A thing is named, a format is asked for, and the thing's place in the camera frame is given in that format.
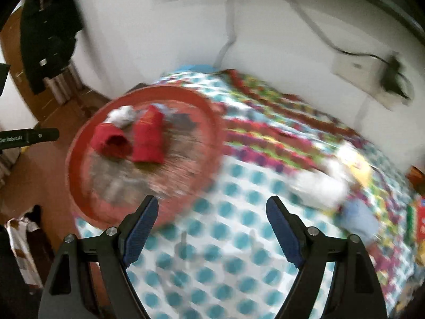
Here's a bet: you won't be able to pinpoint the white sock back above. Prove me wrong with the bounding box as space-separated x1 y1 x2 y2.
290 158 354 211

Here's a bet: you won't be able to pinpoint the white sock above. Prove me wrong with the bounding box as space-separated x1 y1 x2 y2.
290 158 354 211
104 105 137 129

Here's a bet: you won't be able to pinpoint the light blue sock back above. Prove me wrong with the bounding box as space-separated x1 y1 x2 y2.
339 199 380 245

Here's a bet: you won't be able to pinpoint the light blue sock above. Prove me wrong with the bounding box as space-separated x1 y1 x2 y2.
339 199 380 245
154 103 178 120

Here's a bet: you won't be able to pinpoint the red sock with gold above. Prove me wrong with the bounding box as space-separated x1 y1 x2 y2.
132 105 164 164

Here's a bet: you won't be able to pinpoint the light blue sock front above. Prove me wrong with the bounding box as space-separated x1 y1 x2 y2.
154 103 178 120

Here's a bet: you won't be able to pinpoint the polka dot tablecloth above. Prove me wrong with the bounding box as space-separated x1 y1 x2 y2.
74 68 425 319

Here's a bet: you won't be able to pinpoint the red round tray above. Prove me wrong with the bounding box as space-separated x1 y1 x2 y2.
66 84 225 229

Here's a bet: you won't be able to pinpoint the yellow medicine box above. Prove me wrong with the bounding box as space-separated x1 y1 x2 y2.
336 141 373 187

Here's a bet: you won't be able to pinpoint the green red medicine box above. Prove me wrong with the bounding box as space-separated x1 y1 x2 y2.
405 194 424 244

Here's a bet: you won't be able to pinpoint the dark hanging clothes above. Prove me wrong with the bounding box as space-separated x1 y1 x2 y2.
20 0 83 95

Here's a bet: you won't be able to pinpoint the black power adapter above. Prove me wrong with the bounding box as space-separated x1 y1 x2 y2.
380 53 407 98

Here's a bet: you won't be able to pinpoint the white wall socket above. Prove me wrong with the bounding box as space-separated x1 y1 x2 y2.
332 54 411 111

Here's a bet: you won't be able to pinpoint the black cable left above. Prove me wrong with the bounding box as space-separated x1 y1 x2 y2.
212 0 244 71

